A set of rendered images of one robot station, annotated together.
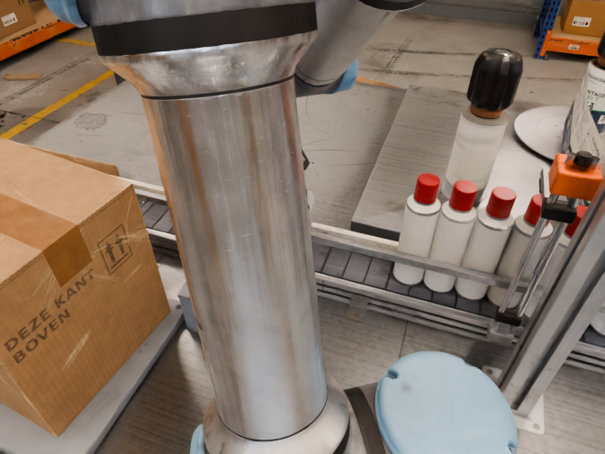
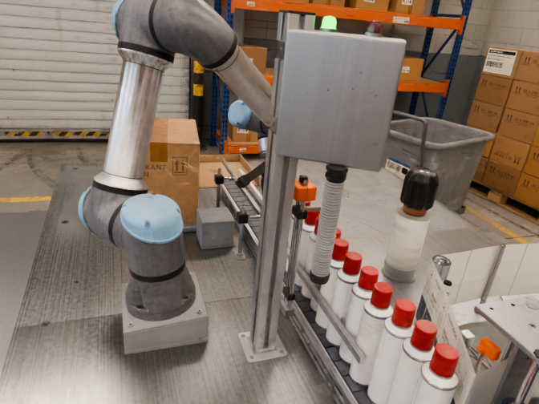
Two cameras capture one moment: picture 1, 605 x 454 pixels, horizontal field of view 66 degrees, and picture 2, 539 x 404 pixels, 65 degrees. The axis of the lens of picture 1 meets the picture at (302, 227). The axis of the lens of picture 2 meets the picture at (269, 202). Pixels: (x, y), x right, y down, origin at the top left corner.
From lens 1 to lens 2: 0.86 m
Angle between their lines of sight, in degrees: 44
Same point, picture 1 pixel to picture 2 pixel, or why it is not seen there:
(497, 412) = (159, 216)
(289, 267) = (126, 115)
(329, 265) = not seen: hidden behind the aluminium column
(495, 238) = (310, 245)
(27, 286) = not seen: hidden behind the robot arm
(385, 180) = (363, 244)
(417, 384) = (154, 199)
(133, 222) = (193, 160)
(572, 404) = (285, 371)
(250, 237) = (120, 99)
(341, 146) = (384, 231)
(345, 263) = not seen: hidden behind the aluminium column
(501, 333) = (284, 305)
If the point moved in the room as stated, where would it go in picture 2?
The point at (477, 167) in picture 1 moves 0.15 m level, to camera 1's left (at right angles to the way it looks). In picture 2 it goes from (395, 248) to (350, 224)
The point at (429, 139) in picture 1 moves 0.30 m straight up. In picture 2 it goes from (434, 248) to (460, 155)
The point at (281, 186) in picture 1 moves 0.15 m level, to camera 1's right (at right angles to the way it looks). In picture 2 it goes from (131, 90) to (164, 106)
